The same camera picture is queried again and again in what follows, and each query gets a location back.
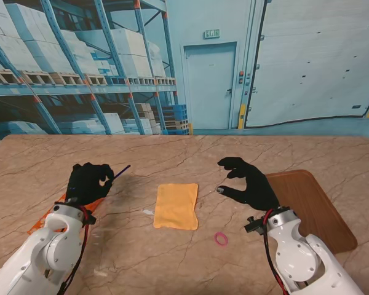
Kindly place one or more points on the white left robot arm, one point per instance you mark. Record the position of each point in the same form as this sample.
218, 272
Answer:
40, 252

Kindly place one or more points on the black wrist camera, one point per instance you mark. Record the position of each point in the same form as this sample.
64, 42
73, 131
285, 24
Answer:
89, 219
254, 226

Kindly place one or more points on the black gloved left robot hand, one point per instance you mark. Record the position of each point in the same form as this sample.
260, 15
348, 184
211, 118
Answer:
86, 184

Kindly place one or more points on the yellow cloth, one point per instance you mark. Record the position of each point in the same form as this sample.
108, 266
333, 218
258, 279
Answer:
176, 206

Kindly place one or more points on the small white scrap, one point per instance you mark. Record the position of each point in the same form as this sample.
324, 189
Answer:
147, 212

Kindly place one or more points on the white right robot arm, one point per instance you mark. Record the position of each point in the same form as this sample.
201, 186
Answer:
301, 258

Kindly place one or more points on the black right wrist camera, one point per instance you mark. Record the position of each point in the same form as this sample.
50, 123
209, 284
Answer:
254, 226

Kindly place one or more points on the orange test tube rack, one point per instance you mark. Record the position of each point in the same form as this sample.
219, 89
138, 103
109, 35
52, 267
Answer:
40, 224

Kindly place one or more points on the blue glass rod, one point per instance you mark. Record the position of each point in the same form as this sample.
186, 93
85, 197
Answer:
121, 172

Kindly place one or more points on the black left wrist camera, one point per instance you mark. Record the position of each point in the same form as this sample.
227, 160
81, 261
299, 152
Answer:
89, 219

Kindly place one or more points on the pink rubber band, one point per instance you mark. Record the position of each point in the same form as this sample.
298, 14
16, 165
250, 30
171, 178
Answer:
216, 239

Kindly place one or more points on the brown wooden tray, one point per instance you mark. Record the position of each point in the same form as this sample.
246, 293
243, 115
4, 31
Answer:
316, 202

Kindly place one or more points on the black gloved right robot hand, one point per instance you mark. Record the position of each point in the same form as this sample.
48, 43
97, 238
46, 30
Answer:
258, 192

